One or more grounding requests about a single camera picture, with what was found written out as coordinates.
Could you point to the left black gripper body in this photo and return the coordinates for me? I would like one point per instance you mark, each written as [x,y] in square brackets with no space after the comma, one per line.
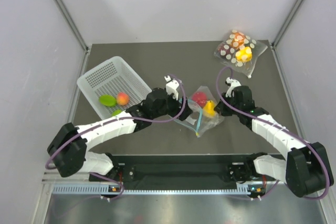
[172,109]

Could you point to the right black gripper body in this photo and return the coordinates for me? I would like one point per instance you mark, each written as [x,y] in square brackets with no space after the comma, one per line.
[226,110]

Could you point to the yellow fake lemon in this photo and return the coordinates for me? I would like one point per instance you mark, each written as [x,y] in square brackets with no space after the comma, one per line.
[208,109]

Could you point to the clear blue zip top bag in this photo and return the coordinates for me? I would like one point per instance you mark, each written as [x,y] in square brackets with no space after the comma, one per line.
[197,121]

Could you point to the red fake apple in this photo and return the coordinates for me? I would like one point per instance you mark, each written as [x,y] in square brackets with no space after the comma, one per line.
[200,98]

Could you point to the orange peach fake fruit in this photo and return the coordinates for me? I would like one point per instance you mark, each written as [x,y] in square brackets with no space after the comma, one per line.
[122,99]

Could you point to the green fake pear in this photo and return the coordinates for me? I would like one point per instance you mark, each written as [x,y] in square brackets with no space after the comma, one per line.
[116,112]

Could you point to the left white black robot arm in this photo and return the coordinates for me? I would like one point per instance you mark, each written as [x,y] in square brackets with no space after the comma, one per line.
[70,150]

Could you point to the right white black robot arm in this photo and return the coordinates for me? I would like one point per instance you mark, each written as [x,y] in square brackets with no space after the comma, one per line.
[304,167]

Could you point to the dark red fake fruit dotted bag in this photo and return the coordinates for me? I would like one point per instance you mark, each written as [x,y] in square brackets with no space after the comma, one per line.
[223,49]

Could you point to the yellow fake fruit in dotted bag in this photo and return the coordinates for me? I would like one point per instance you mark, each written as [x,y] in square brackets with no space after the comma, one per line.
[244,55]

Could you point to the clear polka dot bag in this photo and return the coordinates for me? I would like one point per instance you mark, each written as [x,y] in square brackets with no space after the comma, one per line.
[246,68]

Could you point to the orange fake fruit in dotted bag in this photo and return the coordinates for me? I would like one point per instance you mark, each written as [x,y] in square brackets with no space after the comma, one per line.
[236,39]

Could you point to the white perforated plastic basket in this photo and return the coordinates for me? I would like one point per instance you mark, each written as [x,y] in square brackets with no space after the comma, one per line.
[111,77]

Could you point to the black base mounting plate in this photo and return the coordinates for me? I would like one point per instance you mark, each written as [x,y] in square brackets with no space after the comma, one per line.
[184,172]

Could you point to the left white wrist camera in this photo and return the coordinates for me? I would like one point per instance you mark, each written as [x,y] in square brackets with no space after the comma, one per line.
[172,86]

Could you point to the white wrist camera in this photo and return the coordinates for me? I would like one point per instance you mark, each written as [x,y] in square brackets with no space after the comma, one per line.
[232,84]
[172,86]

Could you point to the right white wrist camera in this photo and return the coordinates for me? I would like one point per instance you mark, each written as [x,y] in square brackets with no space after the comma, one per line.
[232,84]

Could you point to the left aluminium frame post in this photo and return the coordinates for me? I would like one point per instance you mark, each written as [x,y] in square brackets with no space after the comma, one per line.
[70,22]

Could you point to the aluminium frame post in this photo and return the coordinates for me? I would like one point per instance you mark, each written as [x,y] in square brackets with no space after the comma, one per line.
[70,22]
[287,22]

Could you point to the right aluminium frame post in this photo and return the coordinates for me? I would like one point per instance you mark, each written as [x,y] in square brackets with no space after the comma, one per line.
[287,22]

